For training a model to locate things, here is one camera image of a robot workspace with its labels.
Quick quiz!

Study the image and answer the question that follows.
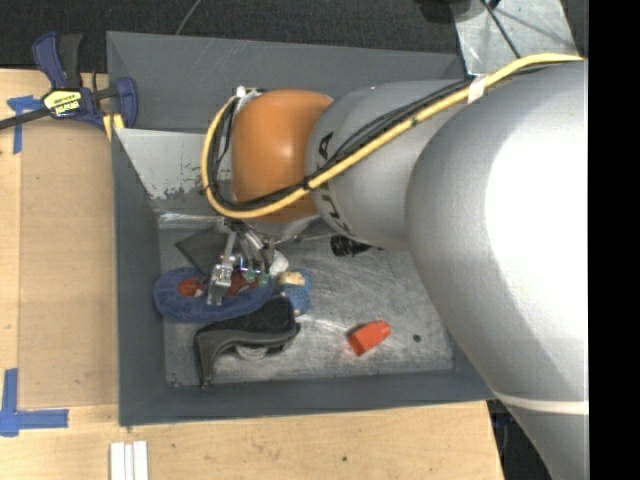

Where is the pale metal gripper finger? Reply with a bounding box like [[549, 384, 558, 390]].
[[206, 261, 235, 308]]

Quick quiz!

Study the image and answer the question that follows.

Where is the dark grey flat sheet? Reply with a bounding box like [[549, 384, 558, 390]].
[[174, 226, 232, 275]]

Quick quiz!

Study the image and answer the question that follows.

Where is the red toy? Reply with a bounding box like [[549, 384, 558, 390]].
[[177, 275, 207, 298]]

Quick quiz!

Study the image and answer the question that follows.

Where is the blue cloth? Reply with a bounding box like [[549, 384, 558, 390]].
[[152, 265, 277, 325]]

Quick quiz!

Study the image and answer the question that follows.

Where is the blue and beige toy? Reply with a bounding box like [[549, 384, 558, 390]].
[[276, 269, 314, 318]]

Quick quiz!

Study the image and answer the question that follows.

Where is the grey metal bin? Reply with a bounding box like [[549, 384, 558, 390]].
[[105, 30, 497, 427]]

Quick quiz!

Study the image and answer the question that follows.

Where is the pale wood board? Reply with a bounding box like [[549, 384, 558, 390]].
[[17, 115, 121, 412]]

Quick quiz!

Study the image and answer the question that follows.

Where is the orange-red plastic cap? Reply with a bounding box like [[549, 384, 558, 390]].
[[346, 319, 393, 358]]

